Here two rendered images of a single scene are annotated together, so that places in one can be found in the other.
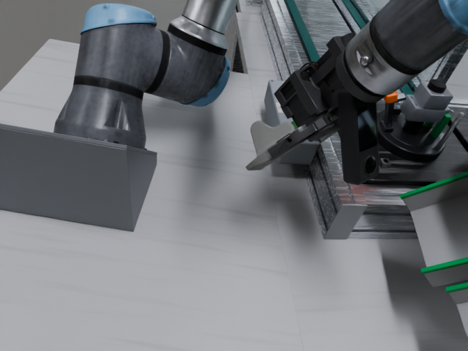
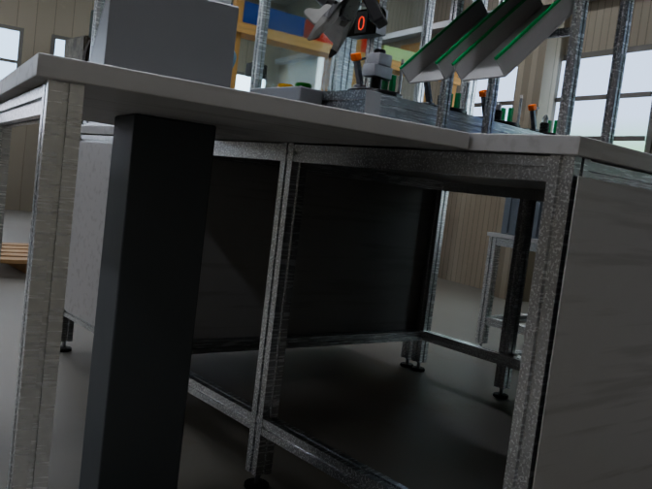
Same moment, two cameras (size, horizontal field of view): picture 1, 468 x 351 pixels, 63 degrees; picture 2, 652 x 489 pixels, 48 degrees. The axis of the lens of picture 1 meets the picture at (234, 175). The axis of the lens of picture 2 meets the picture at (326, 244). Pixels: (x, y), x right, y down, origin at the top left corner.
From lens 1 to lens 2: 1.33 m
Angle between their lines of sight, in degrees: 48
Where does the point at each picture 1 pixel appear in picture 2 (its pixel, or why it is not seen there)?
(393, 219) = (399, 115)
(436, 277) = (444, 67)
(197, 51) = not seen: hidden behind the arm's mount
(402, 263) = not seen: hidden behind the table
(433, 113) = (385, 70)
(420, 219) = (417, 79)
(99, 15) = not seen: outside the picture
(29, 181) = (152, 47)
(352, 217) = (374, 107)
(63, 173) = (185, 34)
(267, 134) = (316, 13)
